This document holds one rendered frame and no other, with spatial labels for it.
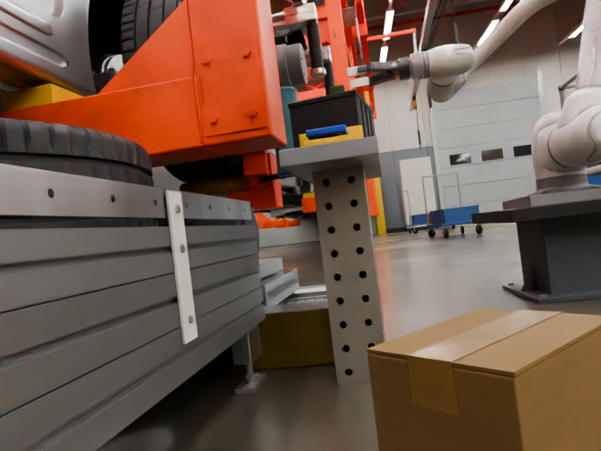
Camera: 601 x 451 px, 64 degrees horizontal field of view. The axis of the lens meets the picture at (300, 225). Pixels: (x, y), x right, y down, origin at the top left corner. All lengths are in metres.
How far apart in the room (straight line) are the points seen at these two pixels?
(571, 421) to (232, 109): 0.85
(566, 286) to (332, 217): 0.99
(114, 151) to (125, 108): 0.38
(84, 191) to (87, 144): 0.26
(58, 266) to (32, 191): 0.07
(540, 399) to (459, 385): 0.06
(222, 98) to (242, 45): 0.12
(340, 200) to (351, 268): 0.13
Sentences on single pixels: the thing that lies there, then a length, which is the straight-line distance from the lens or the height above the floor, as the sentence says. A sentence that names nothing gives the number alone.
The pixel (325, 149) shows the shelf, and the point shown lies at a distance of 0.82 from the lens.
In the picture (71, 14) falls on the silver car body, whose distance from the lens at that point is 1.49.
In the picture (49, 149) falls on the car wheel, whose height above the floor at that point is 0.46.
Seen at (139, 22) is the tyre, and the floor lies 0.93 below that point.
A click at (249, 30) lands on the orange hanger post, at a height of 0.75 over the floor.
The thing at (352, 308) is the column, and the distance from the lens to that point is 0.96.
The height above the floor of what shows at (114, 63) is 0.95.
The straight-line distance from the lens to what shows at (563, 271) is 1.75.
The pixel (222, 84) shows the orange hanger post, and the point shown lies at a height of 0.65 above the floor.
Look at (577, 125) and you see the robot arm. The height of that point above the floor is 0.51.
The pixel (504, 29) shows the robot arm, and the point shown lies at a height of 0.92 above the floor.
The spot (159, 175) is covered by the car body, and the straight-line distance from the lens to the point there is 4.40.
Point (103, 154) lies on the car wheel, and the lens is 0.81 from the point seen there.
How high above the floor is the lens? 0.30
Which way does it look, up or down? 1 degrees up
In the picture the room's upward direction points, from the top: 7 degrees counter-clockwise
